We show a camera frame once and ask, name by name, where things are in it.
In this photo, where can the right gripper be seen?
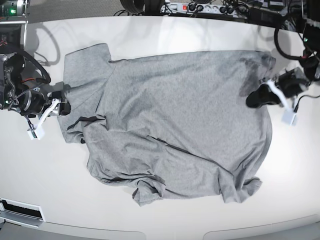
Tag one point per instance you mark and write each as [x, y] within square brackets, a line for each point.
[34, 103]

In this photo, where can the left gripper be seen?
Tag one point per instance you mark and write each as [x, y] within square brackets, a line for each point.
[291, 83]

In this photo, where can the grey t-shirt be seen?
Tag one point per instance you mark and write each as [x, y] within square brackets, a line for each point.
[172, 126]

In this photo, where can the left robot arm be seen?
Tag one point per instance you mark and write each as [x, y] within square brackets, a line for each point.
[305, 18]

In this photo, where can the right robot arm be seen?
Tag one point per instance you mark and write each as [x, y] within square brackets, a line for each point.
[21, 75]

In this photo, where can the black power adapter box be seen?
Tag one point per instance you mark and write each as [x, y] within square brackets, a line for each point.
[263, 18]

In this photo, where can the white power strip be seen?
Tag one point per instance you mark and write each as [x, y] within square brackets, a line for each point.
[192, 7]

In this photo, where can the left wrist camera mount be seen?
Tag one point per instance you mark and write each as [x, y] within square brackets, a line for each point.
[289, 116]

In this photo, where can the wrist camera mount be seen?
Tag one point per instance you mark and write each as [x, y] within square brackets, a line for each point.
[36, 130]
[289, 116]

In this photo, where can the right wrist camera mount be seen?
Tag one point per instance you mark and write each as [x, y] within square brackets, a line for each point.
[36, 130]

